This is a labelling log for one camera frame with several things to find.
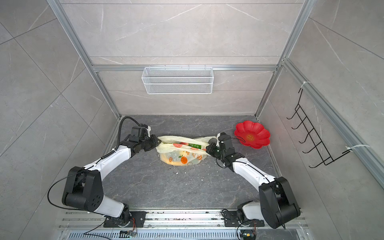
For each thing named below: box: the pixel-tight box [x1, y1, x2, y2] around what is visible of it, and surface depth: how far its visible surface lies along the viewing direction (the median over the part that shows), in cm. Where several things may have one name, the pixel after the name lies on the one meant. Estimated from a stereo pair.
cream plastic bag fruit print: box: [155, 135, 218, 166], surface depth 89 cm
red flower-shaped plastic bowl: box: [234, 120, 271, 149], surface depth 110 cm
